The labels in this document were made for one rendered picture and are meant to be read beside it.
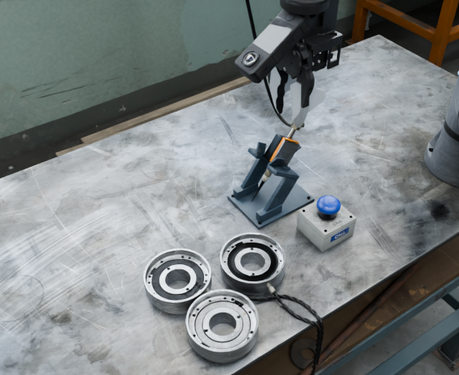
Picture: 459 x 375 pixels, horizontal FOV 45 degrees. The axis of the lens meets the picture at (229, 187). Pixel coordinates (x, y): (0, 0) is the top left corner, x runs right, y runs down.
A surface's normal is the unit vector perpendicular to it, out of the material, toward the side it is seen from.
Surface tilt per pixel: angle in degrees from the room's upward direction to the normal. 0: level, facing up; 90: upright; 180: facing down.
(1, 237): 0
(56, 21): 90
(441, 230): 0
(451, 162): 72
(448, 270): 0
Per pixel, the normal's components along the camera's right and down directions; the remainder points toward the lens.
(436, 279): -0.01, -0.73
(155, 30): 0.55, 0.56
